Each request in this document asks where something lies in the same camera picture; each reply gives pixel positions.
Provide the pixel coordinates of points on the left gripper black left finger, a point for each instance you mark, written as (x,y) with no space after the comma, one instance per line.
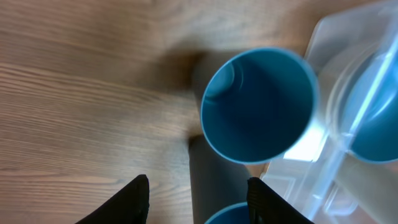
(130,205)

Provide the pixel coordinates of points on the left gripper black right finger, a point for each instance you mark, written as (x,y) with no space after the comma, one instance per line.
(267,207)

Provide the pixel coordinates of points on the tall dark blue cup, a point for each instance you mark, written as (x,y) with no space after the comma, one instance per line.
(219,186)
(255,105)

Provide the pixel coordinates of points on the blue bowl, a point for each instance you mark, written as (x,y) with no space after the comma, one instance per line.
(376,139)

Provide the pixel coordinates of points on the cream bowl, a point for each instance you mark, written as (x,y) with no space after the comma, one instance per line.
(336,78)

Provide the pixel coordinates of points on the clear plastic storage bin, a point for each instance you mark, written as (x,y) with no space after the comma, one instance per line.
(320,176)

